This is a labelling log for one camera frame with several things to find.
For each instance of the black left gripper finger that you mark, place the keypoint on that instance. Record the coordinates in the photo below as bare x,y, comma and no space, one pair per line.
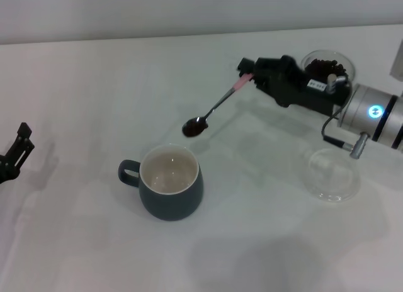
20,147

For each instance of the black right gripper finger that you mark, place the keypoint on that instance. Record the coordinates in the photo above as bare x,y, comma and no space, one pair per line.
246,65
259,82

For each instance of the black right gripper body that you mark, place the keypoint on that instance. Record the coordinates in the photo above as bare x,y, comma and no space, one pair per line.
292,84

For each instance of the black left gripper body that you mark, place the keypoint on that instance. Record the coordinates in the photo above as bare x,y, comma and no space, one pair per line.
6,170

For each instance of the small portion of coffee beans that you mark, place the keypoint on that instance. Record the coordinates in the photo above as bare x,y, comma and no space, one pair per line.
195,130

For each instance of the dark blue-grey ceramic mug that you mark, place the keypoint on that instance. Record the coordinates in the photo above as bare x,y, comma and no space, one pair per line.
173,204

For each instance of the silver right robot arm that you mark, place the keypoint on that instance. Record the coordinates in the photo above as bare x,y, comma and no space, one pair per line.
365,109

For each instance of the pile of coffee beans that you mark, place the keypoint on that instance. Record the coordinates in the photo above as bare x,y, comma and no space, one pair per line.
321,67

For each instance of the small clear glass dish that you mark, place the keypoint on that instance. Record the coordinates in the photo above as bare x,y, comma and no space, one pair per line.
333,178

